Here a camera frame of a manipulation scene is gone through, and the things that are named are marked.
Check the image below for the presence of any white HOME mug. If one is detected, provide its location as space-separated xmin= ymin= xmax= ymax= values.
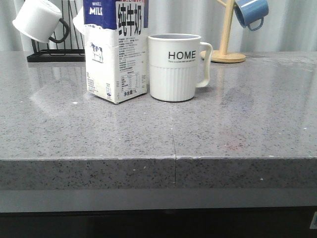
xmin=148 ymin=33 xmax=213 ymax=102

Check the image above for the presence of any white blue milk carton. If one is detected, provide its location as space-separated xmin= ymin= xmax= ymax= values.
xmin=83 ymin=0 xmax=149 ymax=104

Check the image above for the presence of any wooden mug tree stand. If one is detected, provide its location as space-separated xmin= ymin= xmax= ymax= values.
xmin=211 ymin=0 xmax=246 ymax=63

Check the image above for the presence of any right white hanging mug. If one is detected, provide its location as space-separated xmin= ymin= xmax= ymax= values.
xmin=73 ymin=7 xmax=84 ymax=35

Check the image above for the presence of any white hanging mug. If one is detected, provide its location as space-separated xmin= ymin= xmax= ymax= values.
xmin=12 ymin=0 xmax=69 ymax=44
xmin=73 ymin=7 xmax=84 ymax=35

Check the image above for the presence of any blue hanging mug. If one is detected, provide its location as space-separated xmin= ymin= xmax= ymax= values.
xmin=234 ymin=0 xmax=269 ymax=31

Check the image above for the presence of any left white hanging mug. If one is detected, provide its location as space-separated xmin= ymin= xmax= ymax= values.
xmin=12 ymin=0 xmax=69 ymax=44

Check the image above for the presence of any black wire mug rack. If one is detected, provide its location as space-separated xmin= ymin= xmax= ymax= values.
xmin=27 ymin=0 xmax=85 ymax=62

